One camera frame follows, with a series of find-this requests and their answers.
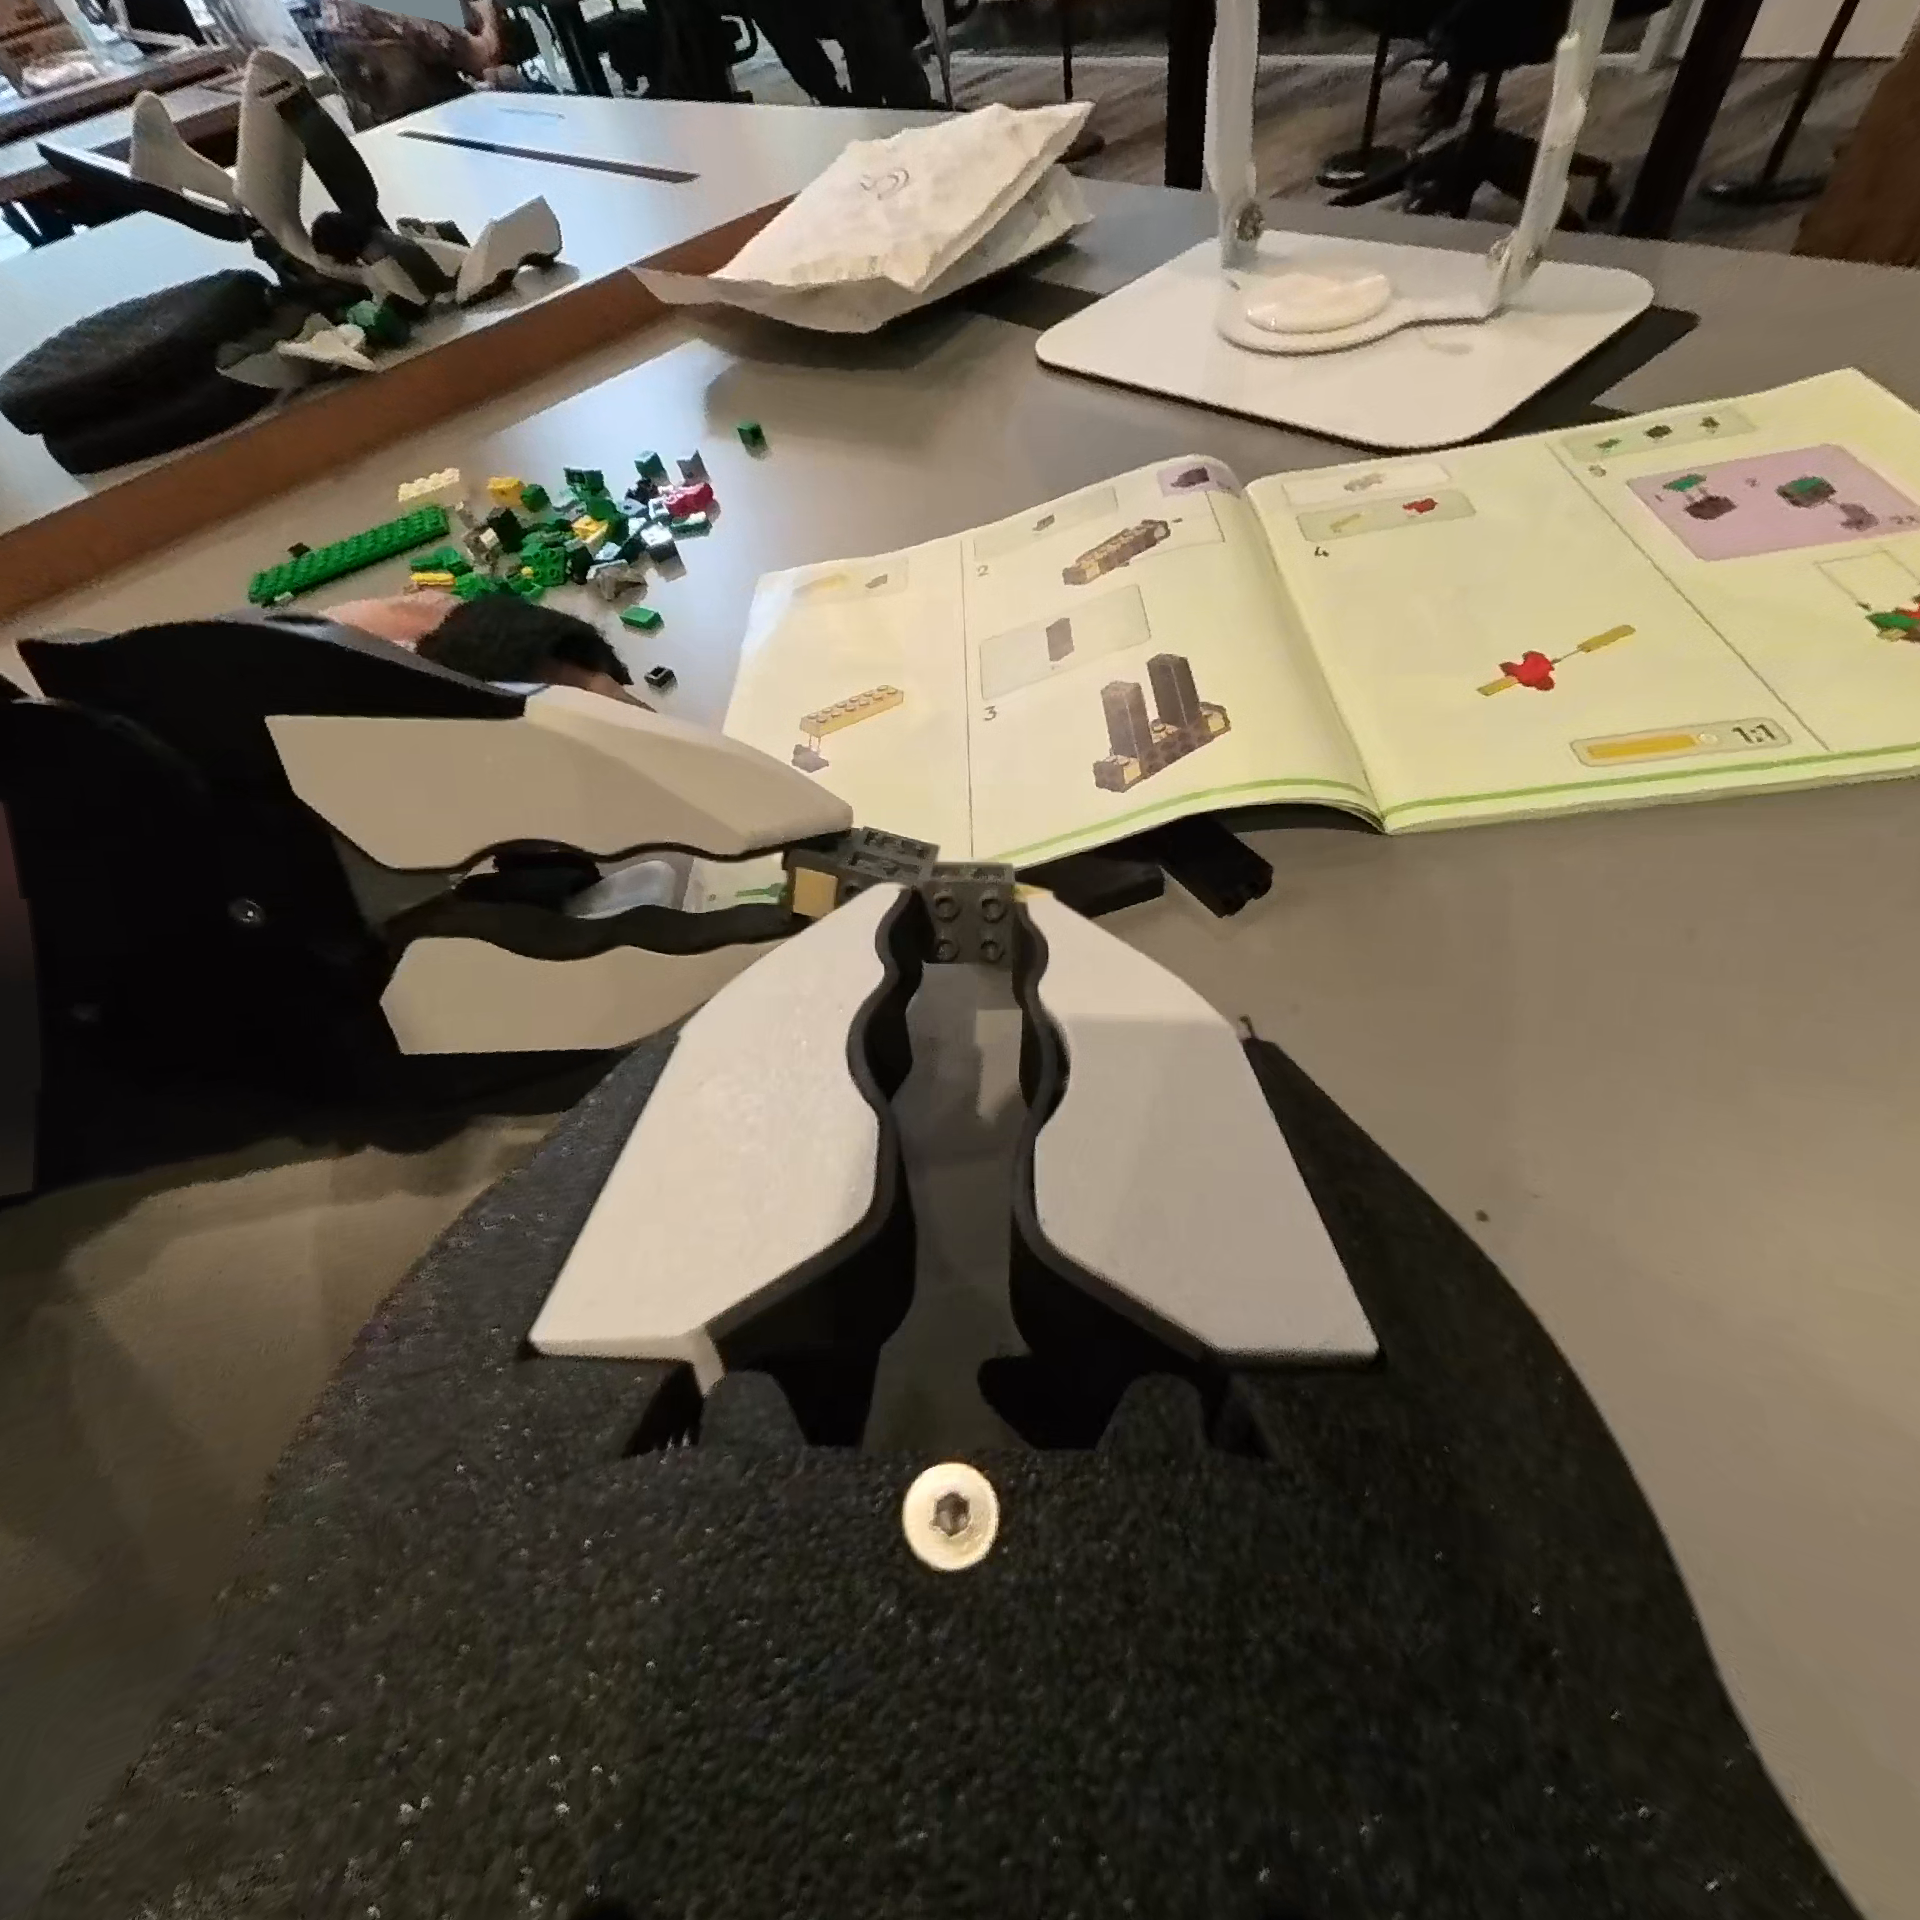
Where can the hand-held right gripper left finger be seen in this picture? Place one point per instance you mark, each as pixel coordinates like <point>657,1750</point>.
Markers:
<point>705,1141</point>

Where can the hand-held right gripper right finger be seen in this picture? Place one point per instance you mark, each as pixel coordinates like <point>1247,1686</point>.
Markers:
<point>1201,1184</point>

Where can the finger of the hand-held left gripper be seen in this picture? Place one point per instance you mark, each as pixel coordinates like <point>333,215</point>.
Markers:
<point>569,763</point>
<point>556,992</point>

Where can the grey plate with tan brick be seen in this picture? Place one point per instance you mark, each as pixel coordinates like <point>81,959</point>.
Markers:
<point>892,857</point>

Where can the person's left hand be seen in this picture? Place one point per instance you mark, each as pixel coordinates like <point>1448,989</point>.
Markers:
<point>375,617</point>

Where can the pile of small bricks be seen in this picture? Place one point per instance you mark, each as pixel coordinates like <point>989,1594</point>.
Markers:
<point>578,525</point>

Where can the long green brick plate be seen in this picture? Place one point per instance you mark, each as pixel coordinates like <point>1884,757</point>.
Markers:
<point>353,551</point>

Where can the black brick assembly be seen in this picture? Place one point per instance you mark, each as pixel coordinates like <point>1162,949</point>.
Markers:
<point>1224,869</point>

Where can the green bricks cluster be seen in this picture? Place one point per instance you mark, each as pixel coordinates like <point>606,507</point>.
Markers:
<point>375,320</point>

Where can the idle hand-held gripper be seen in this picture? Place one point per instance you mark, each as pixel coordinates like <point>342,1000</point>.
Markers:
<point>511,241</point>
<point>278,150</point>

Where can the black rough gripper housing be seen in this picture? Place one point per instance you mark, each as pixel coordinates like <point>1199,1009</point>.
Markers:
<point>119,382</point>

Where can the white paper bag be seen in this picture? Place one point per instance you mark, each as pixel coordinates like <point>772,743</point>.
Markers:
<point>901,211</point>

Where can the brick instruction booklet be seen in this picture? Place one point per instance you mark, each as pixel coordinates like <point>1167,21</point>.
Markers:
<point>1501,599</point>

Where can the black office chair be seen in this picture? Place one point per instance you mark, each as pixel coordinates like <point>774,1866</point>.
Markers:
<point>1501,105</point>
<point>839,45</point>

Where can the wooden cabinet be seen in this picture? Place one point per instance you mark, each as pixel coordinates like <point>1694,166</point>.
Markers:
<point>77,59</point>

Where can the black round stand base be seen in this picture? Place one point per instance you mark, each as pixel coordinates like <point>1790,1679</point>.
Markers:
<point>1366,160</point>
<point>1758,187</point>

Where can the black table leg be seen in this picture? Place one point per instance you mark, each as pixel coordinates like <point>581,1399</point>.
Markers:
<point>1694,105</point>

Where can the brown rounded object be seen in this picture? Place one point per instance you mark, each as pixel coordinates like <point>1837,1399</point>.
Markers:
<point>1868,182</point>

